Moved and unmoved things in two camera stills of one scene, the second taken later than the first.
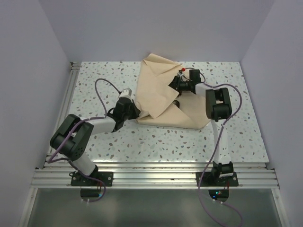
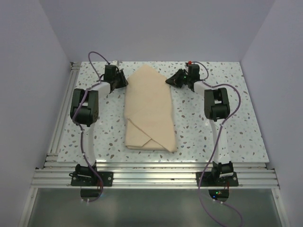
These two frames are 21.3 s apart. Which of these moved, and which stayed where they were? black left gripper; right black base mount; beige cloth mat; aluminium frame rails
Moved: beige cloth mat; black left gripper
Stayed: right black base mount; aluminium frame rails
